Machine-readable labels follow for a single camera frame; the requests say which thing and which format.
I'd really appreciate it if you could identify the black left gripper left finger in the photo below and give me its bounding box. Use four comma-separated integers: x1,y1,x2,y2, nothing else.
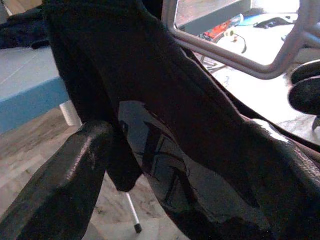
0,120,115,240

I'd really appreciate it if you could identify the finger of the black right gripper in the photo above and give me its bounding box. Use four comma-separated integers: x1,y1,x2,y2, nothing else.
290,59,320,85
287,76,320,117

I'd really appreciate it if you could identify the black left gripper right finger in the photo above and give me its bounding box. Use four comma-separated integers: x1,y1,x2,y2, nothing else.
243,118,320,240

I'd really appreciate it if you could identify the black printed t-shirt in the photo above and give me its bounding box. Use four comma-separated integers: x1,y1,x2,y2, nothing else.
41,0,320,240

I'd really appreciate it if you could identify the dark metal drying rack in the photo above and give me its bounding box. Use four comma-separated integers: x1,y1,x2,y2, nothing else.
161,0,320,81

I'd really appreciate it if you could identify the small white roll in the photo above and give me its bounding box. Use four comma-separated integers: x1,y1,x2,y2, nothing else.
223,27,238,38

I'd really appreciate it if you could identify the white folding table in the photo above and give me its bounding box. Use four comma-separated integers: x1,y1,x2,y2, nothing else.
0,46,71,135

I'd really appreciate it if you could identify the black garment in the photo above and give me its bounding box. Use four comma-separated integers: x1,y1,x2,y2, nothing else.
0,5,52,50

